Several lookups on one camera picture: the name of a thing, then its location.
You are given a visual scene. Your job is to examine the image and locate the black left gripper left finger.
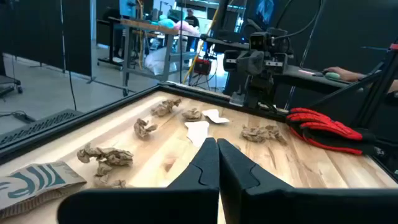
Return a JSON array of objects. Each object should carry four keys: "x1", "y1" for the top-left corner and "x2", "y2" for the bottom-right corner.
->
[{"x1": 57, "y1": 137, "x2": 221, "y2": 224}]

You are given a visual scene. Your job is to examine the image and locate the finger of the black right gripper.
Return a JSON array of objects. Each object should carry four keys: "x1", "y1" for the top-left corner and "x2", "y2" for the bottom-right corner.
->
[
  {"x1": 252, "y1": 51, "x2": 265, "y2": 75},
  {"x1": 238, "y1": 51, "x2": 253, "y2": 75}
]

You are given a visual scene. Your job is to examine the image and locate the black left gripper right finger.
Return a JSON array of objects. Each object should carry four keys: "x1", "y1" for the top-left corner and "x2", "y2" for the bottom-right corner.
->
[{"x1": 217, "y1": 138, "x2": 398, "y2": 224}]

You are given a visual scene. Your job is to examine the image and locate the white paper scrap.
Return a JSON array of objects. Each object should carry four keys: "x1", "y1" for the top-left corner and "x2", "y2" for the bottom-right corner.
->
[
  {"x1": 184, "y1": 120, "x2": 211, "y2": 147},
  {"x1": 201, "y1": 108, "x2": 230, "y2": 124}
]

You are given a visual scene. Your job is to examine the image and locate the small brown paper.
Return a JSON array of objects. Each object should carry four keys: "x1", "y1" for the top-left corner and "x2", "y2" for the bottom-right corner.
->
[{"x1": 92, "y1": 174, "x2": 127, "y2": 189}]

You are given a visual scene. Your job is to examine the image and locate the large brown paper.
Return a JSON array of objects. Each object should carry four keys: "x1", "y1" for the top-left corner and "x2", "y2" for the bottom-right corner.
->
[{"x1": 76, "y1": 142, "x2": 134, "y2": 177}]

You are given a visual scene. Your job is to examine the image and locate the cardboard cup sleeve teal print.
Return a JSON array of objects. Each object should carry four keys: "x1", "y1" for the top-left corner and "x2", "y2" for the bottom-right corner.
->
[{"x1": 0, "y1": 161, "x2": 87, "y2": 220}]

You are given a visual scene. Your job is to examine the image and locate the person's forearm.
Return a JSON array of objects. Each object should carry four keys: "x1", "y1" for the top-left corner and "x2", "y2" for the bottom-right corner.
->
[{"x1": 357, "y1": 72, "x2": 398, "y2": 93}]

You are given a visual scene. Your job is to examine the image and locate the white plastic bag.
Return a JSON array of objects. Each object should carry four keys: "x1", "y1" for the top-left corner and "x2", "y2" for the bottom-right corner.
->
[{"x1": 144, "y1": 46, "x2": 175, "y2": 75}]

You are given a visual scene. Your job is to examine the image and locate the black desk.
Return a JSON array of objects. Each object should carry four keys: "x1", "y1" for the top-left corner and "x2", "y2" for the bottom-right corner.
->
[{"x1": 273, "y1": 63, "x2": 374, "y2": 94}]

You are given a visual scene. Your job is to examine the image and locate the red and black box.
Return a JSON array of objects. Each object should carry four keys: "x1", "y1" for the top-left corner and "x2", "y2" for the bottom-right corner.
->
[{"x1": 194, "y1": 58, "x2": 212, "y2": 75}]

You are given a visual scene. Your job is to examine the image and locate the person's hand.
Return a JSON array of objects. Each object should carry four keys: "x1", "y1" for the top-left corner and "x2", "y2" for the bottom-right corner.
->
[{"x1": 323, "y1": 66, "x2": 364, "y2": 83}]

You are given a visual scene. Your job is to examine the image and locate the person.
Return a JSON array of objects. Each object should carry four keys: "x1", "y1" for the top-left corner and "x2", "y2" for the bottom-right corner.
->
[{"x1": 183, "y1": 8, "x2": 200, "y2": 52}]

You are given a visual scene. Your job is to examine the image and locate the red and black work glove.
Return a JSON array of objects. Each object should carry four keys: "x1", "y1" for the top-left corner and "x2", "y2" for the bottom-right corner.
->
[{"x1": 285, "y1": 107, "x2": 377, "y2": 156}]

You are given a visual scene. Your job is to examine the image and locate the wooden workbench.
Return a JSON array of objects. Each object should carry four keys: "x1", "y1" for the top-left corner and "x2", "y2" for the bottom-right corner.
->
[{"x1": 107, "y1": 17, "x2": 200, "y2": 97}]

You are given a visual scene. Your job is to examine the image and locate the black vented computer case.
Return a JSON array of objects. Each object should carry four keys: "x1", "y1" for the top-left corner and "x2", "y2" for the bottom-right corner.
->
[{"x1": 0, "y1": 108, "x2": 84, "y2": 149}]

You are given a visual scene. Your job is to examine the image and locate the black cart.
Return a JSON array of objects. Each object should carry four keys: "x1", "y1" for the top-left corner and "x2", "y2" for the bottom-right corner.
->
[{"x1": 0, "y1": 74, "x2": 23, "y2": 99}]

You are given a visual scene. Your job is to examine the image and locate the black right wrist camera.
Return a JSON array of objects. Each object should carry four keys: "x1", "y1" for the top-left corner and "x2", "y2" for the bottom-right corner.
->
[{"x1": 248, "y1": 30, "x2": 272, "y2": 51}]

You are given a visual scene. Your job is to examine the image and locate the yellow cable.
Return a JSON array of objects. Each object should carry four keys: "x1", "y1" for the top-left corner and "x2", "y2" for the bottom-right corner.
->
[{"x1": 182, "y1": 11, "x2": 220, "y2": 85}]

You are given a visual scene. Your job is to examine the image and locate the black partition wall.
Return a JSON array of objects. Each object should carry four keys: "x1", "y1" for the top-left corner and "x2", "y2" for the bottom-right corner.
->
[{"x1": 0, "y1": 0, "x2": 93, "y2": 77}]

